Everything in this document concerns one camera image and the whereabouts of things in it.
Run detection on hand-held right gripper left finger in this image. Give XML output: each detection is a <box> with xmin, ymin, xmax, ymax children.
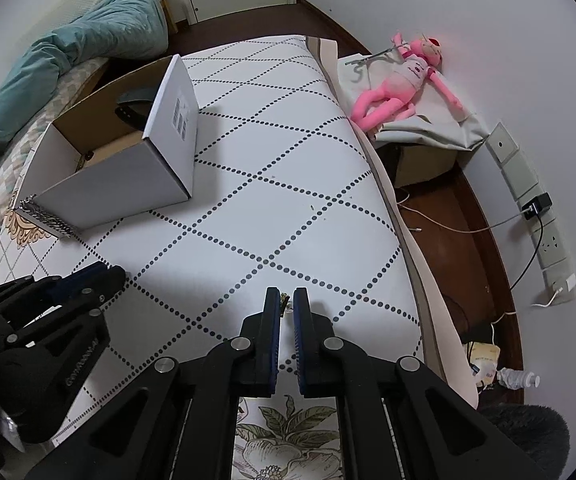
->
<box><xmin>22</xmin><ymin>286</ymin><xmax>283</xmax><ymax>480</ymax></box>

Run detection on diamond pattern floral tablecloth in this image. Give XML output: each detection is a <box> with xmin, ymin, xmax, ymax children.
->
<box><xmin>0</xmin><ymin>35</ymin><xmax>479</xmax><ymax>480</ymax></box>

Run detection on pink plush toy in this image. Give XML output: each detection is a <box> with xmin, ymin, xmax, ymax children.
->
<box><xmin>351</xmin><ymin>31</ymin><xmax>465</xmax><ymax>132</ymax></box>

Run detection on grey cloth bag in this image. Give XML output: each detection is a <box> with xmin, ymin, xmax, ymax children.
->
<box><xmin>337</xmin><ymin>52</ymin><xmax>490</xmax><ymax>152</ymax></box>

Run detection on beige table underlay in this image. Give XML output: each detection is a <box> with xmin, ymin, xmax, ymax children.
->
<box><xmin>304</xmin><ymin>35</ymin><xmax>480</xmax><ymax>411</ymax></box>

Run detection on white plug cable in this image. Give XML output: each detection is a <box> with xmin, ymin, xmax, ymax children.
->
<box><xmin>489</xmin><ymin>282</ymin><xmax>570</xmax><ymax>343</ymax></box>

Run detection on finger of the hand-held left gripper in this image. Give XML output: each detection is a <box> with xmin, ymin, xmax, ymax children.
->
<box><xmin>0</xmin><ymin>261</ymin><xmax>128</xmax><ymax>312</ymax></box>
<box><xmin>0</xmin><ymin>287</ymin><xmax>105</xmax><ymax>349</ymax></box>

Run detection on grey wall switch panel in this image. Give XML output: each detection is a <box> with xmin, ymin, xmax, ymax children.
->
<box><xmin>485</xmin><ymin>120</ymin><xmax>522</xmax><ymax>164</ymax></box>
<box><xmin>500</xmin><ymin>152</ymin><xmax>542</xmax><ymax>197</ymax></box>

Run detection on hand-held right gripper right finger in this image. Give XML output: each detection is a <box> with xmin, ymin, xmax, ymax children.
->
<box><xmin>293</xmin><ymin>287</ymin><xmax>554</xmax><ymax>480</ymax></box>

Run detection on silver chain bracelet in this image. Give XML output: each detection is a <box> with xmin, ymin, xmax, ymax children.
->
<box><xmin>17</xmin><ymin>194</ymin><xmax>80</xmax><ymax>239</ymax></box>

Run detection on black cable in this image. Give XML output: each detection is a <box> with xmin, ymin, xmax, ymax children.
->
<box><xmin>507</xmin><ymin>214</ymin><xmax>545</xmax><ymax>292</ymax></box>

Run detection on thin white cable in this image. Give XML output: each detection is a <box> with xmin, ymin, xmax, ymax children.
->
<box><xmin>397</xmin><ymin>192</ymin><xmax>530</xmax><ymax>235</ymax></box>

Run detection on white cardboard box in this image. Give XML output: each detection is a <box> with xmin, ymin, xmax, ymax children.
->
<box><xmin>19</xmin><ymin>54</ymin><xmax>199</xmax><ymax>234</ymax></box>

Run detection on teal quilt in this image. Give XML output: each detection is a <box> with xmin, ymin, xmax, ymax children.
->
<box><xmin>0</xmin><ymin>0</ymin><xmax>171</xmax><ymax>144</ymax></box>

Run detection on grey clothes hanger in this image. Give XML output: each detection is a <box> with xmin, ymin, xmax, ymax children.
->
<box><xmin>342</xmin><ymin>41</ymin><xmax>409</xmax><ymax>69</ymax></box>

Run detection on black wrist band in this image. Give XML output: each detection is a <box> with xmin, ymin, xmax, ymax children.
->
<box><xmin>114</xmin><ymin>87</ymin><xmax>161</xmax><ymax>134</ymax></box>

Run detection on brown cardboard box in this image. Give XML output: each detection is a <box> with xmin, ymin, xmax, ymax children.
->
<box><xmin>393</xmin><ymin>143</ymin><xmax>458</xmax><ymax>189</ymax></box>

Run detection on wooden bed leg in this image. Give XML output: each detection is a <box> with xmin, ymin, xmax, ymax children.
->
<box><xmin>160</xmin><ymin>0</ymin><xmax>179</xmax><ymax>34</ymax></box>

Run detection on black charger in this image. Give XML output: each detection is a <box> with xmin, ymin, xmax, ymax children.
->
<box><xmin>520</xmin><ymin>192</ymin><xmax>553</xmax><ymax>220</ymax></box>

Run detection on small white wall socket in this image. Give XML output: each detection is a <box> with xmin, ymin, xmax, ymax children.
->
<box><xmin>543</xmin><ymin>260</ymin><xmax>576</xmax><ymax>304</ymax></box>

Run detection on yellowish plastic packet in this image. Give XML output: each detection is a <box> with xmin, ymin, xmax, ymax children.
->
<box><xmin>462</xmin><ymin>340</ymin><xmax>502</xmax><ymax>389</ymax></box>

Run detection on clear plastic bottle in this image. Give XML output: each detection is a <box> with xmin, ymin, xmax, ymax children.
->
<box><xmin>497</xmin><ymin>367</ymin><xmax>542</xmax><ymax>391</ymax></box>

